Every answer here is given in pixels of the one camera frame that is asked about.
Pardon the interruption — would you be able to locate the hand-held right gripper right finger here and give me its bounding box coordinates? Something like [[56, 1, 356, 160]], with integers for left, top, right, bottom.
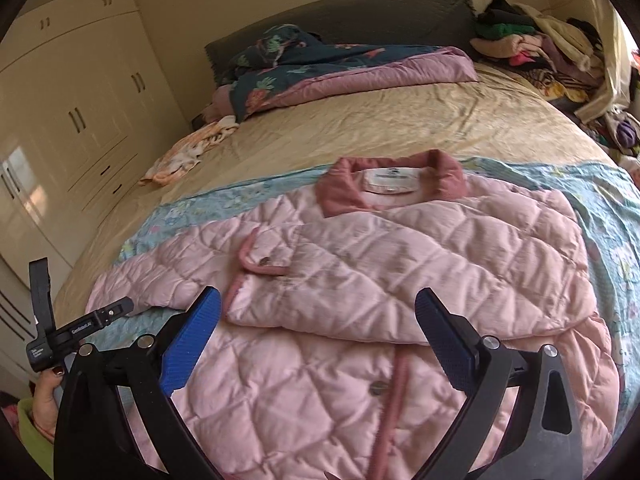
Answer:
[[414, 287, 586, 480]]

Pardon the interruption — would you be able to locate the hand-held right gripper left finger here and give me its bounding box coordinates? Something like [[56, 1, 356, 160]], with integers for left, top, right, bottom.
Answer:
[[53, 286, 223, 480]]

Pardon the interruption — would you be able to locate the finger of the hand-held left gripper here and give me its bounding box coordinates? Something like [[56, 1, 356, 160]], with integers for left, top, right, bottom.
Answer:
[[28, 257, 57, 333], [54, 296, 136, 343]]

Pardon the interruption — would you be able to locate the pink quilted jacket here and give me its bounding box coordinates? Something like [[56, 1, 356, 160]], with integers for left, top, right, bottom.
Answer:
[[85, 149, 621, 480]]

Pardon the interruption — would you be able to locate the person's left forearm green sleeve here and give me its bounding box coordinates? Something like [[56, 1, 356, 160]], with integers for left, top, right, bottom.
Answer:
[[16, 396, 57, 479]]

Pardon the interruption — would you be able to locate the bundle of colourful clothes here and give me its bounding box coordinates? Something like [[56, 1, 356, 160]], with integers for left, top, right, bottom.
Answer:
[[585, 105, 640, 161]]

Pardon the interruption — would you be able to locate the pile of assorted clothes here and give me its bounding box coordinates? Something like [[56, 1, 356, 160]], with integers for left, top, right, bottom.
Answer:
[[470, 0, 608, 106]]

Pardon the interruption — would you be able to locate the person's left hand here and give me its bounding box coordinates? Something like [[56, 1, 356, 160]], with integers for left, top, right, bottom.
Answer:
[[29, 366, 67, 443]]

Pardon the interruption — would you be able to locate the light blue cartoon printed blanket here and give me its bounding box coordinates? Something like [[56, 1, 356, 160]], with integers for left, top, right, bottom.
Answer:
[[112, 155, 640, 401]]

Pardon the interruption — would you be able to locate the orange white striped cloth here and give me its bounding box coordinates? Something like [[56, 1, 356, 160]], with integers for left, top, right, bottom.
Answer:
[[140, 116, 241, 186]]

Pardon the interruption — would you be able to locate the cream built-in wardrobe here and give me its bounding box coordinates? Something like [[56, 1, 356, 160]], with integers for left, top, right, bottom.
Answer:
[[0, 0, 193, 391]]

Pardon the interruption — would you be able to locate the bed with beige sheet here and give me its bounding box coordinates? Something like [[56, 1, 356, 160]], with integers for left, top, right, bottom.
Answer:
[[52, 57, 640, 311]]

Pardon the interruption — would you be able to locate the dark blue floral duvet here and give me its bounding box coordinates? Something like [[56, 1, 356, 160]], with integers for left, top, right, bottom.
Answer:
[[212, 24, 478, 123]]

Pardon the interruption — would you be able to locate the cream curtain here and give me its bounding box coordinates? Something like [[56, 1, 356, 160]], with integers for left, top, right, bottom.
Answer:
[[575, 0, 632, 122]]

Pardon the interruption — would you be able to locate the grey padded headboard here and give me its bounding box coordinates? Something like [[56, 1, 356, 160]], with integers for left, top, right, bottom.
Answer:
[[204, 0, 478, 86]]

